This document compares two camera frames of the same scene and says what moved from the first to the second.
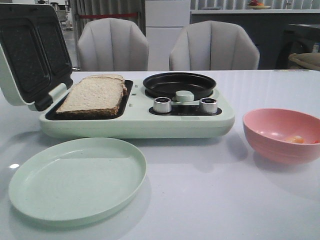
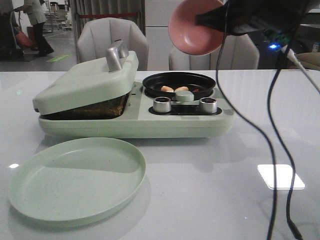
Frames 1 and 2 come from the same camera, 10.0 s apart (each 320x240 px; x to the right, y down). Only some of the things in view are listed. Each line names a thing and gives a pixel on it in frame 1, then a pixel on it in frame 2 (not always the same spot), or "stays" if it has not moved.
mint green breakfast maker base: x=137 y=119 stays
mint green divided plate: x=75 y=180 stays
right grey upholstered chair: x=211 y=45 stays
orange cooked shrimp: x=297 y=139 -> x=166 y=88
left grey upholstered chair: x=112 y=44 stays
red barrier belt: x=104 y=16 stays
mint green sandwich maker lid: x=35 y=59 -> x=87 y=84
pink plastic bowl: x=283 y=136 -> x=191 y=38
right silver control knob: x=208 y=105 stays
